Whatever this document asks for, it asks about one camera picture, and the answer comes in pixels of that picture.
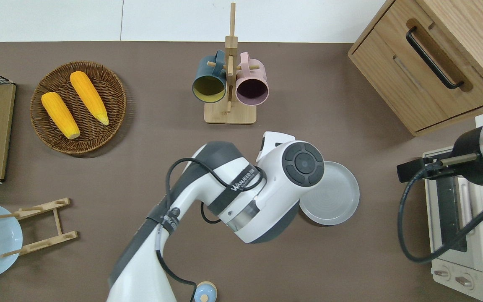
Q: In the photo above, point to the blue service bell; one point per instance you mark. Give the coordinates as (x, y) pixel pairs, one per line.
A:
(205, 292)

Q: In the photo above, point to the gray plate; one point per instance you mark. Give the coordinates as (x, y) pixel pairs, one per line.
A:
(338, 197)

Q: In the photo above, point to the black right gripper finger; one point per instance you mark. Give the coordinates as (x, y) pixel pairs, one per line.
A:
(413, 171)

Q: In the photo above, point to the wooden cabinet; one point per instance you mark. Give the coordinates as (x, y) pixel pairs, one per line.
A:
(392, 71)

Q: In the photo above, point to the yellow corn cob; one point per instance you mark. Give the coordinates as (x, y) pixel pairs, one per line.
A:
(88, 96)
(60, 115)

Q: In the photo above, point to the wooden plate rack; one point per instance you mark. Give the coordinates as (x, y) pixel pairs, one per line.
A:
(59, 220)

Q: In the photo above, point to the brown table mat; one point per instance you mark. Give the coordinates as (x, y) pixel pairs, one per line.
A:
(308, 105)

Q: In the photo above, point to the brown wicker basket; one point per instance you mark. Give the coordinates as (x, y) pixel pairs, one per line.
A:
(111, 96)

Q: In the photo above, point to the wooden mug tree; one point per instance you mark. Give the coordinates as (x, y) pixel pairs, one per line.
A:
(229, 115)

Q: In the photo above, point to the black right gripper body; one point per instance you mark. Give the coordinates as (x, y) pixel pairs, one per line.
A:
(474, 155)

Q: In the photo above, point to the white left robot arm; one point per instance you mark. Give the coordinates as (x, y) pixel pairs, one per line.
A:
(224, 167)

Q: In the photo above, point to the white toaster oven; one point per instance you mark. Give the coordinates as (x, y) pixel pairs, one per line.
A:
(476, 268)

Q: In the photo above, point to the dark blue mug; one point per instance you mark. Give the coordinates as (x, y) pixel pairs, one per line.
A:
(206, 71)

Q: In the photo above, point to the pink mug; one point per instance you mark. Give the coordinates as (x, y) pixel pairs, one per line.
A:
(253, 75)

